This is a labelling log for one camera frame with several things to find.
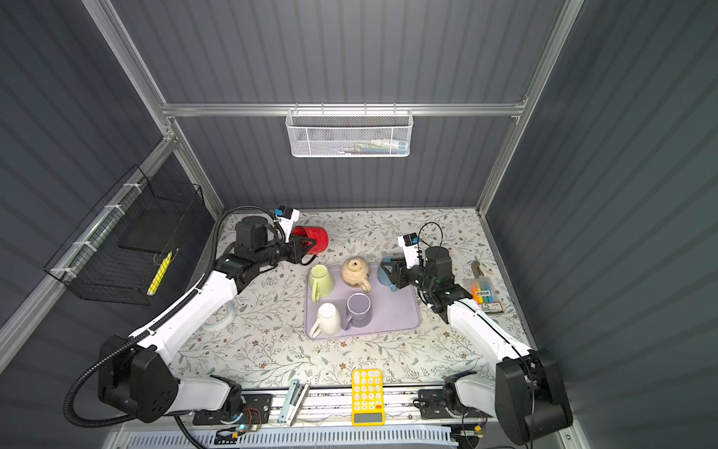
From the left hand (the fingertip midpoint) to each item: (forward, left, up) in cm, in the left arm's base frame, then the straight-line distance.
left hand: (315, 240), depth 79 cm
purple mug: (-14, -12, -17) cm, 25 cm away
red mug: (+4, 0, -1) cm, 4 cm away
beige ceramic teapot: (0, -11, -17) cm, 20 cm away
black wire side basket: (-3, +50, +3) cm, 50 cm away
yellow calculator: (-36, -13, -24) cm, 45 cm away
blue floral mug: (-1, -20, -20) cm, 28 cm away
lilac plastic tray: (-11, -23, -25) cm, 36 cm away
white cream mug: (-17, -3, -17) cm, 24 cm away
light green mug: (-3, 0, -17) cm, 17 cm away
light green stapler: (-36, +7, -24) cm, 44 cm away
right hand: (-4, -22, -7) cm, 23 cm away
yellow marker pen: (-11, +38, +2) cm, 39 cm away
